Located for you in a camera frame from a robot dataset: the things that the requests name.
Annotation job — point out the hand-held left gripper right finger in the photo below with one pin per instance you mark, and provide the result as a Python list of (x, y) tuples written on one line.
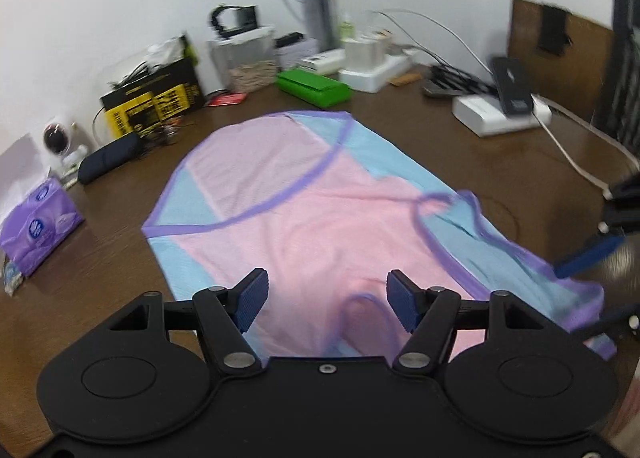
[(403, 302)]

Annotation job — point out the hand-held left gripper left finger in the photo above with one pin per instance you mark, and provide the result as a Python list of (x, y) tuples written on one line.
[(251, 299)]

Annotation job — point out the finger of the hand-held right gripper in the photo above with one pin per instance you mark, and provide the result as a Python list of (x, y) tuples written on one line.
[(612, 319), (590, 253)]

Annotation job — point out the pink and blue mesh vest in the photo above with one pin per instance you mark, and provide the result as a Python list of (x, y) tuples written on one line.
[(310, 203)]

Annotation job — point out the white power bank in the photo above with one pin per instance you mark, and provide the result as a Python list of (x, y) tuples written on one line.
[(485, 118)]

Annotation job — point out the brown wooden board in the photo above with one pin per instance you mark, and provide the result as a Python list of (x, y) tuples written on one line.
[(590, 78)]

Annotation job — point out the black magnetic power bank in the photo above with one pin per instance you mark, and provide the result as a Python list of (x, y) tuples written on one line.
[(511, 86)]

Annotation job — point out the red flat packet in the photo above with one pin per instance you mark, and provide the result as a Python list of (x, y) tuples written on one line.
[(227, 100)]

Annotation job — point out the dark blue pouch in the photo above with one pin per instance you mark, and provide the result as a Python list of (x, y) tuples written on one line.
[(110, 156)]

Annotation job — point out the green case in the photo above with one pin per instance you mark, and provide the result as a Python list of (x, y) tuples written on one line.
[(312, 87)]

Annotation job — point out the black and yellow cardboard box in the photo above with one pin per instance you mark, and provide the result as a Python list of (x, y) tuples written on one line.
[(150, 103)]

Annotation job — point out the brown flat strip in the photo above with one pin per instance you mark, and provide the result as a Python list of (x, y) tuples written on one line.
[(403, 80)]

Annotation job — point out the purple tissue pack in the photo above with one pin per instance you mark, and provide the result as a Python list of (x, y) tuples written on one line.
[(40, 228)]

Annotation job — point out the white power strip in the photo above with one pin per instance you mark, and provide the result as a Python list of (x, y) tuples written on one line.
[(372, 76)]

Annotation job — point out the clear container of nuts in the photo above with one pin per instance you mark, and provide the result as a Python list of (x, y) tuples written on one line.
[(245, 63)]

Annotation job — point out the small printed packet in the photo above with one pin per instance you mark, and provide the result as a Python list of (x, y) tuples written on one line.
[(12, 278)]

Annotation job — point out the small white device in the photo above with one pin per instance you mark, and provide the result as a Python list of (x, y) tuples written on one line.
[(322, 62)]

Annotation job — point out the white jar with black lid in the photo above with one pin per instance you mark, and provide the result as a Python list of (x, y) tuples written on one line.
[(292, 51)]

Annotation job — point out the crumpled white plastic bag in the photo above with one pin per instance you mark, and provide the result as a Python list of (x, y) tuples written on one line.
[(167, 49)]

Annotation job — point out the black watch holder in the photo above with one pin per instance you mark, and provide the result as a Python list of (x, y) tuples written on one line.
[(235, 21)]

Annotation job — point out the small green-capped bottle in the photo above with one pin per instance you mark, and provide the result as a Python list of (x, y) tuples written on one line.
[(347, 28)]

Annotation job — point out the blue and grey water bottle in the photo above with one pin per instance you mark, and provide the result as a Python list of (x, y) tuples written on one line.
[(320, 13)]

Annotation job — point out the black bracket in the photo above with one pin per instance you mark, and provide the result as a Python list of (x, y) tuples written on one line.
[(554, 31)]

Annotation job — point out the white security camera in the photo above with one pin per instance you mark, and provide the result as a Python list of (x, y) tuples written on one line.
[(60, 138)]

